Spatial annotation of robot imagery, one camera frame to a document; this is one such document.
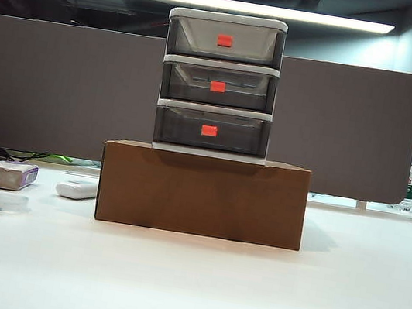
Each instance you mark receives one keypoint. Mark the smoky transparent dark drawer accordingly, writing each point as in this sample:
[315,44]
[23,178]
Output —
[178,128]

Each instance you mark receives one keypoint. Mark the smoky drawer with white interior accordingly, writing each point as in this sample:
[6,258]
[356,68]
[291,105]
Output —
[193,39]

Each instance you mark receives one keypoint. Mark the red square sticker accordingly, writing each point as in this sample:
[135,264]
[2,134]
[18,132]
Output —
[224,41]
[217,87]
[208,131]

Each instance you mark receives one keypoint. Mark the brown cardboard box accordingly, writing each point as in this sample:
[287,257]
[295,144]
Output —
[203,195]

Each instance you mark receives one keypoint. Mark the white oblong plastic case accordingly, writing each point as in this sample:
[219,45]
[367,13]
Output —
[75,189]

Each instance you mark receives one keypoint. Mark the grey desk partition panel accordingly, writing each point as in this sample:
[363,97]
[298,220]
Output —
[64,81]

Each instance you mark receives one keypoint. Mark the white partition foot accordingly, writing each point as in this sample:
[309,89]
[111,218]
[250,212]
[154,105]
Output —
[361,204]

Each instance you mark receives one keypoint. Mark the white tissue pack purple label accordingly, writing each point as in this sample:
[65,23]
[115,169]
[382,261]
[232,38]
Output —
[6,176]

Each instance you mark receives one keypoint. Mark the smoky drawer with inner rail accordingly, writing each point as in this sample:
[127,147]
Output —
[185,88]

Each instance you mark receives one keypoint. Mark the white plastic drawer cabinet frame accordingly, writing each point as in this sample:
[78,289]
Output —
[227,17]

